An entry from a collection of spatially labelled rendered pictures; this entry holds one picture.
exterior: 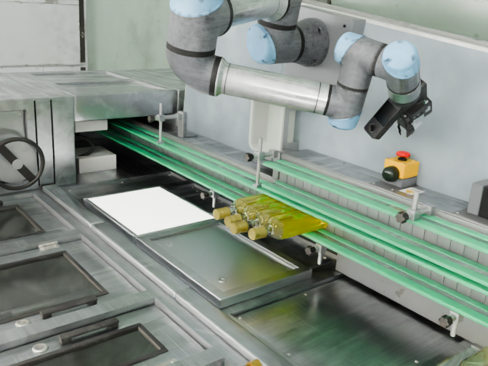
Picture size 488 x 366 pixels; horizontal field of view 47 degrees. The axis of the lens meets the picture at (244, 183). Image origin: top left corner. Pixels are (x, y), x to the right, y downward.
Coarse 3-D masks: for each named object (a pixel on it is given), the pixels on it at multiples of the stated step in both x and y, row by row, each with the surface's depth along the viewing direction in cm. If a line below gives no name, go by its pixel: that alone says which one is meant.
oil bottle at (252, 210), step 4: (272, 200) 179; (276, 200) 179; (256, 204) 175; (260, 204) 175; (264, 204) 175; (268, 204) 175; (272, 204) 176; (276, 204) 176; (280, 204) 176; (284, 204) 176; (244, 208) 172; (248, 208) 171; (252, 208) 171; (256, 208) 171; (260, 208) 171; (264, 208) 172; (268, 208) 172; (244, 212) 171; (248, 212) 170; (252, 212) 170; (256, 212) 170; (248, 216) 170; (252, 216) 169
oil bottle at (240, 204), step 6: (240, 198) 178; (246, 198) 178; (252, 198) 179; (258, 198) 179; (264, 198) 180; (270, 198) 180; (234, 204) 175; (240, 204) 174; (246, 204) 174; (252, 204) 175; (240, 210) 174
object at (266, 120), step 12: (252, 108) 201; (264, 108) 204; (276, 108) 201; (252, 120) 202; (264, 120) 205; (276, 120) 202; (252, 132) 204; (264, 132) 207; (276, 132) 203; (252, 144) 205; (264, 144) 207; (276, 144) 204
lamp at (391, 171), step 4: (384, 168) 157; (388, 168) 156; (392, 168) 156; (396, 168) 156; (384, 172) 157; (388, 172) 156; (392, 172) 155; (396, 172) 156; (384, 176) 157; (388, 176) 156; (392, 176) 155; (396, 176) 156; (388, 180) 156; (392, 180) 156
